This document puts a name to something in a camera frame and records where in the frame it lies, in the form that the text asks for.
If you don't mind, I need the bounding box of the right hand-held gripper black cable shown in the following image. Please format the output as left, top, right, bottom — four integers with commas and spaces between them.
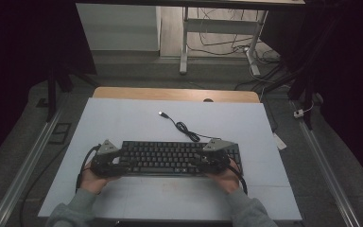
228, 159, 250, 196

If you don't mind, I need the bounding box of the desk with white legs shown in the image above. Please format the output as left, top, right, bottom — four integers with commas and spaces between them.
75, 0, 306, 77

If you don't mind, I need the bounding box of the dark curtain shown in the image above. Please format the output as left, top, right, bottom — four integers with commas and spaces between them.
0, 0, 97, 171
261, 0, 363, 190

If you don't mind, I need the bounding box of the hand-held gripper black cable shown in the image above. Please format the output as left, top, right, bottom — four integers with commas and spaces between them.
228, 159, 250, 196
75, 143, 103, 194

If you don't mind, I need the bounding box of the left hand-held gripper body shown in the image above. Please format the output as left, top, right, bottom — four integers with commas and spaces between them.
89, 139, 121, 179

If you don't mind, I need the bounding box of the aluminium floor rail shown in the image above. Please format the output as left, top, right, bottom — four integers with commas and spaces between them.
291, 100, 362, 227
0, 103, 65, 227

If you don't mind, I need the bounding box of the black metal stand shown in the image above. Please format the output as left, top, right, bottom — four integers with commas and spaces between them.
45, 62, 100, 123
261, 62, 317, 131

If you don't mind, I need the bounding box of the black computer keyboard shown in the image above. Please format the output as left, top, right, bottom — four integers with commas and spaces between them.
116, 140, 244, 177

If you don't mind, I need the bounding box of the tangle of black floor cables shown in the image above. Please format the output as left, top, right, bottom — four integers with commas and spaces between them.
187, 8, 282, 65

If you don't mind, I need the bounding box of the black floor cable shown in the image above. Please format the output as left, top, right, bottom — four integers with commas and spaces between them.
19, 143, 72, 227

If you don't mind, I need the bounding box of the white cabinet panel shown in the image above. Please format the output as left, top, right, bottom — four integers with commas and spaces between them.
76, 3, 162, 52

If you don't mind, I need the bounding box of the white paper tag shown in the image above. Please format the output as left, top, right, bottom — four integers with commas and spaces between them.
272, 131, 288, 151

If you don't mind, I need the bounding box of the left hand-held gripper black cable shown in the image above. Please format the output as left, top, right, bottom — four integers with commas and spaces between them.
75, 143, 103, 194

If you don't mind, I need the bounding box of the white table cover board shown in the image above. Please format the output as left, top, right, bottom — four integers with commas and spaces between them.
37, 96, 303, 221

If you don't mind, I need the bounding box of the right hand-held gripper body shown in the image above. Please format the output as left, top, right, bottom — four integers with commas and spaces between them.
201, 138, 236, 175

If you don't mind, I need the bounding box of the wooden table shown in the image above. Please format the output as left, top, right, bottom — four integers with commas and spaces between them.
93, 86, 262, 104

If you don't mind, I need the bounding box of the black keyboard USB cable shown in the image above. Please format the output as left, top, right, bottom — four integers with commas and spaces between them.
158, 111, 223, 145

